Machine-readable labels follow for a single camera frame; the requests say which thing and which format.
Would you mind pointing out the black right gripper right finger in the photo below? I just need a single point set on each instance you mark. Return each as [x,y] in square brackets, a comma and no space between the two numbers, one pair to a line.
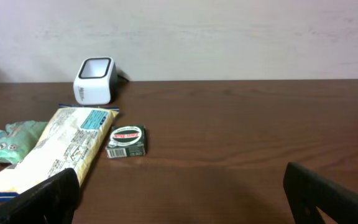
[308,192]

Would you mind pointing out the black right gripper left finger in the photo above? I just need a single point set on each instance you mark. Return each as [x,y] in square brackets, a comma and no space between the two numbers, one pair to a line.
[51,201]

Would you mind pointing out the teal snack packet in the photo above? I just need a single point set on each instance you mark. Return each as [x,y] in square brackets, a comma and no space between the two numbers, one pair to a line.
[20,139]

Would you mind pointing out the black round-label box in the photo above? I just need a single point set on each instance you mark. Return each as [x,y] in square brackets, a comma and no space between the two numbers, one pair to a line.
[126,141]

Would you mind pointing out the white barcode scanner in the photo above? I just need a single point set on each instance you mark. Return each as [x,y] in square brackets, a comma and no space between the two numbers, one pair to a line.
[95,81]

